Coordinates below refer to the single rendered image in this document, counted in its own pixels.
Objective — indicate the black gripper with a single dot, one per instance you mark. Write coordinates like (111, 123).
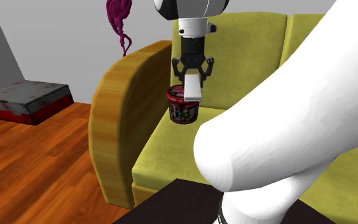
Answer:
(193, 51)

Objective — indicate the red and grey box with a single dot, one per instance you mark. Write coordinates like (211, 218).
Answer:
(26, 99)

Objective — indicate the white rectangular block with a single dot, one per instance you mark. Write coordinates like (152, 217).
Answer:
(192, 88)

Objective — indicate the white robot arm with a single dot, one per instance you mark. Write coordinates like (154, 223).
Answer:
(284, 124)

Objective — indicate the yellow-green sofa with wooden armrest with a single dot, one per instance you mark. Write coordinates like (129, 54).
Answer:
(172, 149)

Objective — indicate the red and black printed tub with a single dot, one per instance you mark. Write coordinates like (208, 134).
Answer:
(181, 113)

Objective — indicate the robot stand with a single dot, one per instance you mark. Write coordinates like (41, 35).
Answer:
(172, 204)

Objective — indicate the magenta wall ornament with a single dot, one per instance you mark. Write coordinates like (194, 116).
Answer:
(118, 15)

